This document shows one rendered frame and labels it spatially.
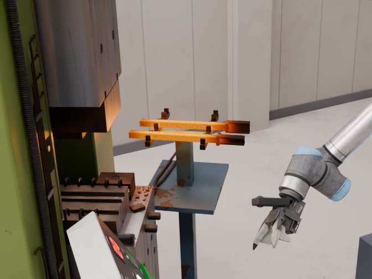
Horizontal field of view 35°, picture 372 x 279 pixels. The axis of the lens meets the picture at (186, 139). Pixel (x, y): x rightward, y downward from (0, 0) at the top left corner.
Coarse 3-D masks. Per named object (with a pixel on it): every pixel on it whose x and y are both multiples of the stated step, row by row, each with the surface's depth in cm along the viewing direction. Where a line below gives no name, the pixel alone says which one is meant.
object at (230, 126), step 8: (144, 120) 232; (152, 120) 232; (160, 120) 232; (168, 120) 231; (176, 120) 231; (232, 120) 226; (192, 128) 228; (200, 128) 227; (216, 128) 226; (224, 128) 225; (232, 128) 226; (240, 128) 225; (248, 128) 224
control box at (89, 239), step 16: (80, 224) 136; (96, 224) 133; (80, 240) 131; (96, 240) 128; (80, 256) 127; (96, 256) 123; (112, 256) 121; (80, 272) 122; (96, 272) 119; (112, 272) 117; (128, 272) 125
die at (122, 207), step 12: (120, 192) 187; (72, 204) 183; (84, 204) 182; (96, 204) 182; (108, 204) 182; (120, 204) 182; (72, 216) 178; (84, 216) 178; (108, 216) 177; (120, 216) 181; (120, 228) 181
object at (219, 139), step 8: (136, 136) 221; (144, 136) 220; (152, 136) 220; (160, 136) 219; (168, 136) 218; (176, 136) 217; (184, 136) 217; (192, 136) 216; (200, 136) 216; (208, 136) 216; (216, 136) 214; (224, 136) 214; (232, 136) 214; (240, 136) 214; (216, 144) 214; (232, 144) 214; (240, 144) 213
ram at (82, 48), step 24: (48, 0) 144; (72, 0) 143; (96, 0) 150; (48, 24) 146; (72, 24) 146; (96, 24) 150; (48, 48) 149; (72, 48) 148; (96, 48) 150; (48, 72) 152; (72, 72) 151; (96, 72) 151; (120, 72) 179; (48, 96) 155; (72, 96) 154; (96, 96) 153
